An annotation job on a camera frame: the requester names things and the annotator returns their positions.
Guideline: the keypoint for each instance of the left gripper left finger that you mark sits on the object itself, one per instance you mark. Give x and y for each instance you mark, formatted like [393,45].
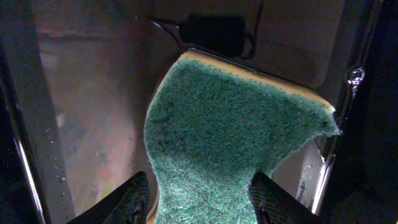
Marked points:
[127,204]

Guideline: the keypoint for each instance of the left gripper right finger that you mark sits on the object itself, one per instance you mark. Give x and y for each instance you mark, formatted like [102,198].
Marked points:
[273,205]

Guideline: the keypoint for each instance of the black rectangular tray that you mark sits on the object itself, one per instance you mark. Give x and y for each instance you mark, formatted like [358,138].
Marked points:
[77,77]

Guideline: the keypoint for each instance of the green scrubbing sponge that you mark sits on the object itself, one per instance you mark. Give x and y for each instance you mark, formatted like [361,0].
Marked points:
[212,125]

